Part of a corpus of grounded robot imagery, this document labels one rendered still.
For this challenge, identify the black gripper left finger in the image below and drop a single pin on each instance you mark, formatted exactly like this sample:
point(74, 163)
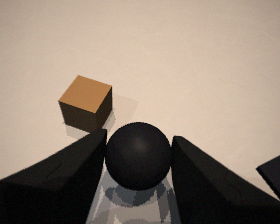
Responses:
point(58, 190)

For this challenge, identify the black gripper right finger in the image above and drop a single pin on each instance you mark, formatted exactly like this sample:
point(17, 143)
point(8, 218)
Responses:
point(207, 192)

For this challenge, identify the brown cube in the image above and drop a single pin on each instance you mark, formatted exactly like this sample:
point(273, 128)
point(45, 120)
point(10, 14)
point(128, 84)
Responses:
point(86, 104)

